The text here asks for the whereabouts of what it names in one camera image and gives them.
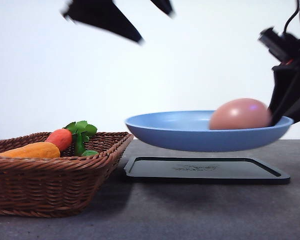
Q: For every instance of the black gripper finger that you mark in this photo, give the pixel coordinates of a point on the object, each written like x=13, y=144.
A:
x=165, y=6
x=105, y=15

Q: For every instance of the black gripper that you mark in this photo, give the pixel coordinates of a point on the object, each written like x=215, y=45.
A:
x=285, y=98

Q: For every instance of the brown egg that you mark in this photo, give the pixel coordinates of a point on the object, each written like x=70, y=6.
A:
x=240, y=113

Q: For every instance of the blue plate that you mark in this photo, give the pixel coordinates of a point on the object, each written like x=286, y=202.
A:
x=190, y=131

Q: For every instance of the brown wicker basket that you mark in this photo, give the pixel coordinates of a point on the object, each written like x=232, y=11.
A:
x=61, y=186

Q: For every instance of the green leafy toy vegetable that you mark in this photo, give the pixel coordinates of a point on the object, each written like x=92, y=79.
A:
x=81, y=132

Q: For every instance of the orange toy carrot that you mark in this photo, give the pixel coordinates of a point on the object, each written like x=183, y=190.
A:
x=62, y=137

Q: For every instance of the yellow orange toy vegetable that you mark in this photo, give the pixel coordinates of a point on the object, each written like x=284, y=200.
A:
x=33, y=150

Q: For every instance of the black tray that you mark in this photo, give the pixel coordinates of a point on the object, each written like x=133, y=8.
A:
x=204, y=170

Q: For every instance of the black cable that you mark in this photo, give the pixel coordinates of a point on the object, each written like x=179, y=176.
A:
x=297, y=10

